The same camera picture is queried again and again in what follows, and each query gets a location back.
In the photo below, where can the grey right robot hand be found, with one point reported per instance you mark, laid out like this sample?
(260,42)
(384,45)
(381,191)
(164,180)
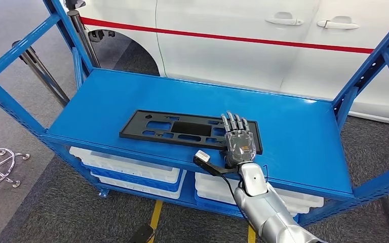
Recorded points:
(241,147)

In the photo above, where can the black plastic panel part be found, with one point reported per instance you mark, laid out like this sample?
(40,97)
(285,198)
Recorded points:
(130,130)

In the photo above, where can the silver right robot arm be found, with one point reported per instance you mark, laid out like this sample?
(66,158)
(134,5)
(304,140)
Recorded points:
(265,211)

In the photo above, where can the blue metal shelf rack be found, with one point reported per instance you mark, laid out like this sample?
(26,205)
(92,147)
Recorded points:
(298,134)

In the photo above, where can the white car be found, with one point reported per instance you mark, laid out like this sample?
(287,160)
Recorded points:
(231,57)

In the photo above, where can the orange floor tape outline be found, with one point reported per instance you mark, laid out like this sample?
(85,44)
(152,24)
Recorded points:
(156,214)

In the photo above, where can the red barrier belt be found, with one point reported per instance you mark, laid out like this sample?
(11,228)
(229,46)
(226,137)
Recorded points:
(214,36)

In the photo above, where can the chrome stool base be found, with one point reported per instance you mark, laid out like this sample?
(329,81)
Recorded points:
(16,183)

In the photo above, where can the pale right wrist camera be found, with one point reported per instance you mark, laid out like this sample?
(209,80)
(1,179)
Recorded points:
(202,156)

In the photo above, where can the dark left wrist camera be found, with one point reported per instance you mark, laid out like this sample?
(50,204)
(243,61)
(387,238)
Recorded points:
(142,234)

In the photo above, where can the chrome stanchion post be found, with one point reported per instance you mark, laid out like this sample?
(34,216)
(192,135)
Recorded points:
(43,73)
(82,37)

